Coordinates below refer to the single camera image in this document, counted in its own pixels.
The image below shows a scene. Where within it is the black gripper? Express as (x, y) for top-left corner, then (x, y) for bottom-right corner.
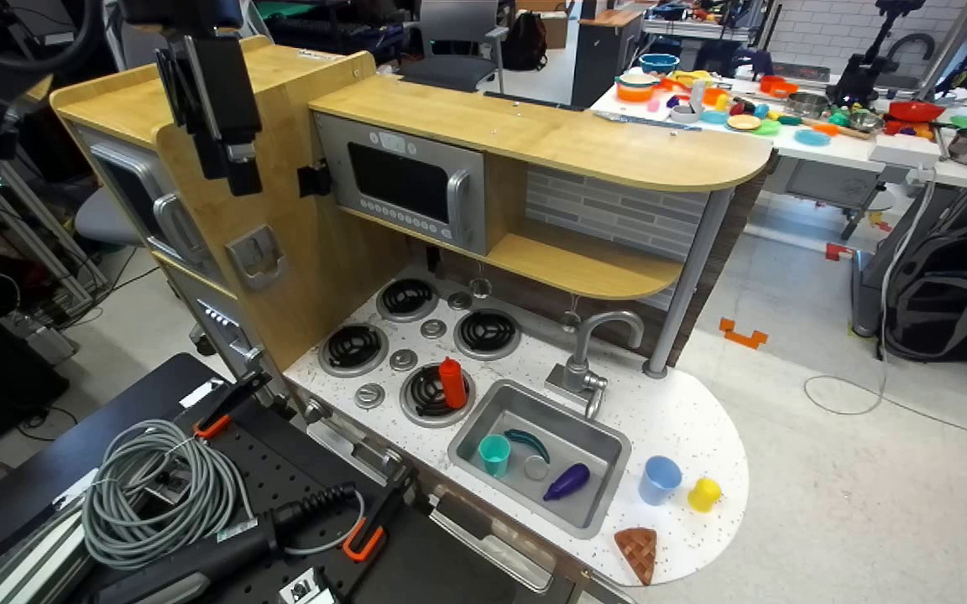
(123, 0), (267, 200)

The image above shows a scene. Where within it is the grey toy sink basin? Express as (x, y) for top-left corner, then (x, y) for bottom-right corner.
(445, 374), (635, 543)

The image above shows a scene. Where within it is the blue plastic cup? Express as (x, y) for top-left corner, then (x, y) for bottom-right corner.
(635, 454), (683, 510)

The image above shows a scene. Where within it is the yellow plastic cup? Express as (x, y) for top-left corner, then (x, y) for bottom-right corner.
(683, 473), (724, 518)

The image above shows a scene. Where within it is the grey toy oven door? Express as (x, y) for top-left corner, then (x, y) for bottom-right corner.
(75, 132), (217, 278)

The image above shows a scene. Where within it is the wooden toy kitchen unit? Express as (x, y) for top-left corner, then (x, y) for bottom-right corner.
(48, 38), (779, 589)

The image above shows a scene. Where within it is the grey toy microwave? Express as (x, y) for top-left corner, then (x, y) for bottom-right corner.
(312, 113), (493, 257)

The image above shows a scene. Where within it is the grey office chair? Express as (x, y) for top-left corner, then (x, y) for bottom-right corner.
(397, 0), (511, 93)

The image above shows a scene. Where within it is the orange black clamp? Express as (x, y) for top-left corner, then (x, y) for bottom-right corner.
(338, 467), (411, 566)
(190, 372), (276, 444)

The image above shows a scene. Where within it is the small black backpack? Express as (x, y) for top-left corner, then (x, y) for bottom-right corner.
(500, 11), (549, 72)

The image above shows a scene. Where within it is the black perforated work table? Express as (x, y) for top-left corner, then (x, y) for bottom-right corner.
(0, 349), (529, 604)

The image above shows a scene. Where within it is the red toy utensil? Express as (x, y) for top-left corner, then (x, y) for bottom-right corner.
(434, 354), (473, 412)

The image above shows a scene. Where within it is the grey toy faucet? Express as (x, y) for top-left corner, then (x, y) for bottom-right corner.
(545, 308), (646, 423)

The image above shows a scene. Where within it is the green toy chili pepper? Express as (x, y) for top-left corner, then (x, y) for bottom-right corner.
(500, 426), (552, 467)

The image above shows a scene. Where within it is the grey kitchen support pole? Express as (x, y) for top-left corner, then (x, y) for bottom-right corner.
(645, 184), (737, 378)

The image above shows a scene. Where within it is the purple toy eggplant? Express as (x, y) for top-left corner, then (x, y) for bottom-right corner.
(539, 458), (593, 504)

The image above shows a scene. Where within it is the toy pizza slice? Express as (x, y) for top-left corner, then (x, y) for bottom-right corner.
(612, 524), (662, 589)

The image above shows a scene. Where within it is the white table with toys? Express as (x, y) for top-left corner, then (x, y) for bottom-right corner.
(587, 65), (967, 246)

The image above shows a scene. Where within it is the black stand on table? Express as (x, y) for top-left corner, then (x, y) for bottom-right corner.
(824, 0), (925, 110)

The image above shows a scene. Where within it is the red bowl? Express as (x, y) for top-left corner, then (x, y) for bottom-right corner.
(884, 96), (945, 127)

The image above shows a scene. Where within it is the black grey backpack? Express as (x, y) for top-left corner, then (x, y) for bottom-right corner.
(877, 219), (967, 365)

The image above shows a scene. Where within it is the grey wall hook plate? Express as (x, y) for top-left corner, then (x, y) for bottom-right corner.
(223, 226), (285, 294)

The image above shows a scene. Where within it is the coiled grey cable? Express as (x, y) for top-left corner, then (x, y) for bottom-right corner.
(79, 415), (258, 574)

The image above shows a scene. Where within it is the orange floor bracket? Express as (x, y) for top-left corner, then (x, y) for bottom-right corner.
(715, 315), (772, 352)

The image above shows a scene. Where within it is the white floor cable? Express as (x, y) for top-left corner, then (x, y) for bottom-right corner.
(798, 365), (894, 420)

